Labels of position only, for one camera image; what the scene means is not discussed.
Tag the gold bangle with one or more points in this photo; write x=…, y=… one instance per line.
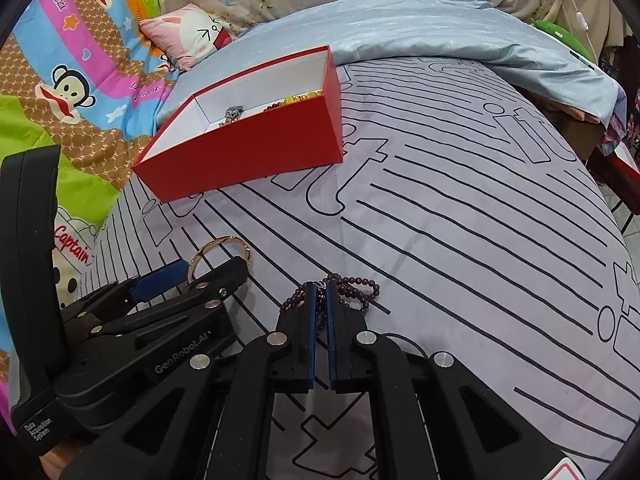
x=214, y=251

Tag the light blue quilt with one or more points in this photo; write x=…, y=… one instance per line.
x=363, y=30

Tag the colourful monkey cartoon blanket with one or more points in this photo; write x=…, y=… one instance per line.
x=80, y=74

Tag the red jewelry box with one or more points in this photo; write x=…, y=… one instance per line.
x=279, y=116

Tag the green plastic object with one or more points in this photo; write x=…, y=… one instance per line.
x=563, y=35

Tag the beige curtain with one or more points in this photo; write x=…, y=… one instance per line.
x=597, y=24

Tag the grey striped bed cover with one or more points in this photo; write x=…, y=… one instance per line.
x=482, y=227

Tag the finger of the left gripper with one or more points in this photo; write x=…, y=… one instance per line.
x=155, y=283

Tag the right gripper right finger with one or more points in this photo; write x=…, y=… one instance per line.
x=432, y=418

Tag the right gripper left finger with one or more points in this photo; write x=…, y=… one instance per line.
x=211, y=418

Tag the pink cat pillow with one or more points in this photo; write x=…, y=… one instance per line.
x=187, y=35

